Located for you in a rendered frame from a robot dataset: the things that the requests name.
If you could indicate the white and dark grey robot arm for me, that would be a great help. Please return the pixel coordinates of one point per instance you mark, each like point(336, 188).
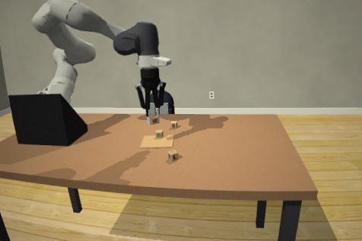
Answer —
point(141, 39)

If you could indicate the tan square mat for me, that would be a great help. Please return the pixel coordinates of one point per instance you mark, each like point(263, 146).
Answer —
point(153, 142)

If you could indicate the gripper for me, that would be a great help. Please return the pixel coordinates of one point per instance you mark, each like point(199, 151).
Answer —
point(150, 81)

